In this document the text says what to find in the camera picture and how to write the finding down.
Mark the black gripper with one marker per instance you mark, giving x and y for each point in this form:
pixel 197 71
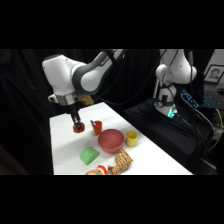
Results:
pixel 74 112

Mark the red ball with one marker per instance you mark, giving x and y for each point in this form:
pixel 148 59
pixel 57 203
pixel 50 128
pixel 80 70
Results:
pixel 79 129

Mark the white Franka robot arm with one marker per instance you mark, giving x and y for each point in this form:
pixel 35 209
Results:
pixel 86 75

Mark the pink bowl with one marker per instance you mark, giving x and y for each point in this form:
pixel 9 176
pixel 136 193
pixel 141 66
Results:
pixel 111 141

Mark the blue and white marker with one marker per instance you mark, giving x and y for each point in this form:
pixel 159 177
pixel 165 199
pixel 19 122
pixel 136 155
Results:
pixel 93 123

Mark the orange cup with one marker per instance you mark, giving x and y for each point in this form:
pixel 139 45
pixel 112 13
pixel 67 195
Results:
pixel 97 128

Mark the tan wrist-mounted box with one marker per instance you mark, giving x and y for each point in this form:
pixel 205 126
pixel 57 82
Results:
pixel 85 99

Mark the green sponge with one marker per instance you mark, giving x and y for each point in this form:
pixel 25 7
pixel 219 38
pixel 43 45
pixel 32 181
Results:
pixel 89 156

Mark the red and white plush toy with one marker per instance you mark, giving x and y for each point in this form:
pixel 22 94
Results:
pixel 98 171

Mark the yellow cup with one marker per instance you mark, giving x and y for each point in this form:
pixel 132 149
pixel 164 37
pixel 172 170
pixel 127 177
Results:
pixel 131 138

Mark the black curtain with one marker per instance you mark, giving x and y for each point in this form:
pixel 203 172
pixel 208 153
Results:
pixel 23 110

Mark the black robot stand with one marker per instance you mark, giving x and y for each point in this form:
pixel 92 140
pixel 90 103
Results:
pixel 160 133

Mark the blue-lit keyboard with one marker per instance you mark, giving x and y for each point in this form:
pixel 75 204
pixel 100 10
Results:
pixel 190 98

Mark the framed portrait picture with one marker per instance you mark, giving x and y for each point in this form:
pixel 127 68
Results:
pixel 214 73

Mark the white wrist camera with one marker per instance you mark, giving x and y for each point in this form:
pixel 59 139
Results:
pixel 52 98

